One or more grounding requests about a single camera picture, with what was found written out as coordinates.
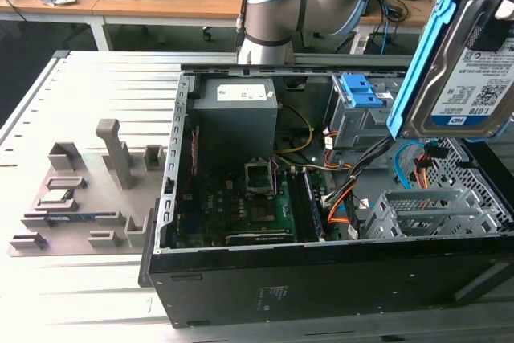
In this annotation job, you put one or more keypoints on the hard disk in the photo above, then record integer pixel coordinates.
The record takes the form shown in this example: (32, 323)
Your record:
(441, 78)

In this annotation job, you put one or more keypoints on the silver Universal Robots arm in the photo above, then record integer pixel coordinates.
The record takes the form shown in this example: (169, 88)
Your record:
(269, 9)

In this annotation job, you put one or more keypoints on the grey metal disk bay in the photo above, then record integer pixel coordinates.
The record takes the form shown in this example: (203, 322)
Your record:
(357, 126)

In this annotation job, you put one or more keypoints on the blue empty disk carrier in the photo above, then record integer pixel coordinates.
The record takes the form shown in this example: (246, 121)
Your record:
(357, 90)

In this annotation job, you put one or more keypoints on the grey perforated disk bay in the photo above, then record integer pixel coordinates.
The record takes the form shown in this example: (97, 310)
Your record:
(421, 198)

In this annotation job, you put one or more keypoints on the CPU socket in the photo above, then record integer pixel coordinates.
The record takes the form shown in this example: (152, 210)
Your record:
(259, 178)

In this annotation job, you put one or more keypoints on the grey power supply unit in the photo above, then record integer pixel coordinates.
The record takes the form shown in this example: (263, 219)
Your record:
(233, 126)

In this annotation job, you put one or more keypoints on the green motherboard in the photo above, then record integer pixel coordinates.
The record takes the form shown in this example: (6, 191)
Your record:
(217, 206)

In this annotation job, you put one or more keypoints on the installed RAM stick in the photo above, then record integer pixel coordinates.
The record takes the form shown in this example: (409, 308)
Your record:
(314, 206)

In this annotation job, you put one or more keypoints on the black graphics card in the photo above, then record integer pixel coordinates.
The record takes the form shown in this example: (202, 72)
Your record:
(261, 237)

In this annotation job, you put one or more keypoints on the black chair caster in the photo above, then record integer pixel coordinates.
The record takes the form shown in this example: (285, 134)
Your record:
(207, 33)

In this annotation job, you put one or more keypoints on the black open PC case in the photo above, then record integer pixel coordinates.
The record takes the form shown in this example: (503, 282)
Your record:
(321, 287)

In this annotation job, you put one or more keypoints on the grey parts rack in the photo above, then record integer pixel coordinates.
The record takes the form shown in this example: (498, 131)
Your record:
(100, 206)

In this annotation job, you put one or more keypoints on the wooden desk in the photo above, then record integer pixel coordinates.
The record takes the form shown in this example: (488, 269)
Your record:
(48, 7)
(160, 3)

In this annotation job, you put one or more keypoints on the loose RAM stick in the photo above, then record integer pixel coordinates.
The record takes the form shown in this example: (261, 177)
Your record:
(68, 217)

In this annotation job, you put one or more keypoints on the CPU chip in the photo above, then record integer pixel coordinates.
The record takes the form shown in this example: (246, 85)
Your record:
(56, 196)

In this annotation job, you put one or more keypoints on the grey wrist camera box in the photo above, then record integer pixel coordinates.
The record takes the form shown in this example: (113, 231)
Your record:
(507, 9)

